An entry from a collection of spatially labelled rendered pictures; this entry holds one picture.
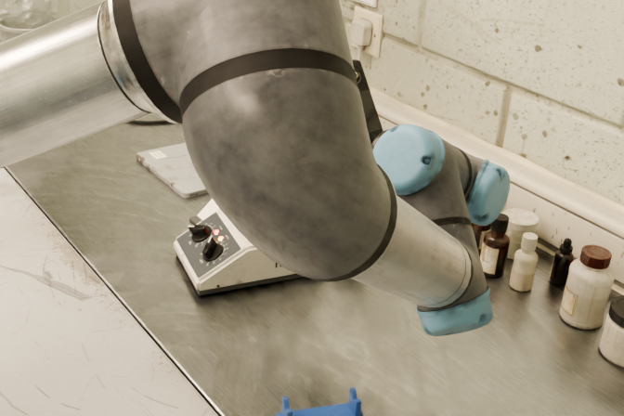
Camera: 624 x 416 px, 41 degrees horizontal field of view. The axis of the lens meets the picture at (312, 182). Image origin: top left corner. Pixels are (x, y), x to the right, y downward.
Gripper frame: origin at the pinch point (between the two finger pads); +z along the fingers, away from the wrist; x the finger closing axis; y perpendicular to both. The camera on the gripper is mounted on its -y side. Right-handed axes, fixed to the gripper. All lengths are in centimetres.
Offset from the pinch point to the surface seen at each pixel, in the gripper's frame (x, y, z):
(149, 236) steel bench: -7.7, 25.9, 18.4
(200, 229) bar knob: -8.1, 19.7, 6.2
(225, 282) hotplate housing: -10.6, 24.1, -1.7
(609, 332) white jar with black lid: 15, 22, -47
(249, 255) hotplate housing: -7.5, 20.3, -3.3
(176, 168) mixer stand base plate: 10.9, 24.6, 33.1
